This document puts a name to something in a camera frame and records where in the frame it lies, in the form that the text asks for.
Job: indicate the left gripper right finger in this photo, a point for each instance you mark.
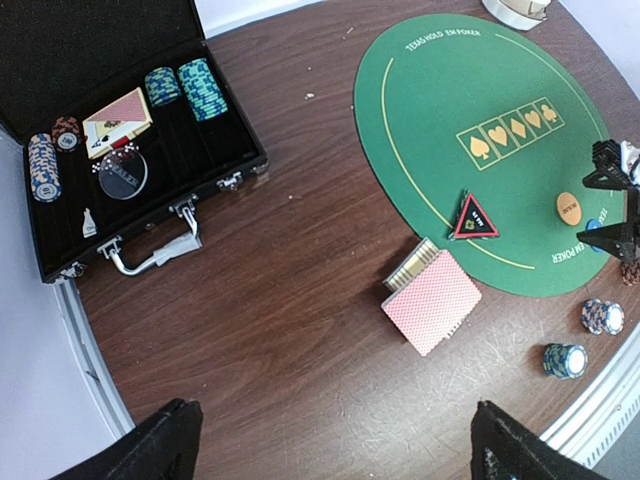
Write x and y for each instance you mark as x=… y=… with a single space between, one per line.
x=502 y=448

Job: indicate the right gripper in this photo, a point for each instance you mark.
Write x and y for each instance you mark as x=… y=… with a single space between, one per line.
x=616 y=168

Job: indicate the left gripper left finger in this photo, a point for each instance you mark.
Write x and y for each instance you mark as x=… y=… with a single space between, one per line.
x=164 y=446

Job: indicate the orange round blind button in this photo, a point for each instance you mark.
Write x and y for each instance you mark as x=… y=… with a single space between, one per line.
x=569 y=209

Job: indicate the blue tan chip stack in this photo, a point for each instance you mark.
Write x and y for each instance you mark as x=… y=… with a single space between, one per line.
x=602 y=316

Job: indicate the blue round blind button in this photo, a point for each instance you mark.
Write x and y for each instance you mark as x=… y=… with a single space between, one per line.
x=594 y=224

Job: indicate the green blue chip stack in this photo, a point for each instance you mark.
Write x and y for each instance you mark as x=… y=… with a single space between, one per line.
x=565 y=361

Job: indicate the green round poker mat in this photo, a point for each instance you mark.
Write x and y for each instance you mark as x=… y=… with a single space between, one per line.
x=446 y=103

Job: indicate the black red triangle token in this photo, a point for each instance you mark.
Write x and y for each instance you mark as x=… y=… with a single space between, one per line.
x=471 y=221

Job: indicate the red playing card deck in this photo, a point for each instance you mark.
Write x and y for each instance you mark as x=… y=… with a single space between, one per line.
x=431 y=307

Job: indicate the white ceramic lower bowl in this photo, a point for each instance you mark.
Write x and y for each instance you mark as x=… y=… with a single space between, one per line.
x=521 y=15

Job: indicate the small white tag in case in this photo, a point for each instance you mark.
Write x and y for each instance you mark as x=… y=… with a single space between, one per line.
x=89 y=227

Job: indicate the clear acrylic dealer button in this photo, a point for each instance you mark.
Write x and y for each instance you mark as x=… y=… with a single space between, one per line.
x=122 y=173

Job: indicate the blue tan chips in case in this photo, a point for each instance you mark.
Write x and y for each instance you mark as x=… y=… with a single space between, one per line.
x=43 y=169

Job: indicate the orange black chips in case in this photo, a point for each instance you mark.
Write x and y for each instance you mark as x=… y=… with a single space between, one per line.
x=66 y=134

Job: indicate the card deck in case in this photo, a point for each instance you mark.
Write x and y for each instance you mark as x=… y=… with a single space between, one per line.
x=124 y=118

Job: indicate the black poker chip case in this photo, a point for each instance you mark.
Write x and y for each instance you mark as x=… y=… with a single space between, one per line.
x=73 y=58

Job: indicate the teal chip row in case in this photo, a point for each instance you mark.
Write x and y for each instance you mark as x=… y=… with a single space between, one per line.
x=202 y=91

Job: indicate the green blue chips in case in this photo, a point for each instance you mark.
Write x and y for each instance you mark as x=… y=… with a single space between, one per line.
x=162 y=86

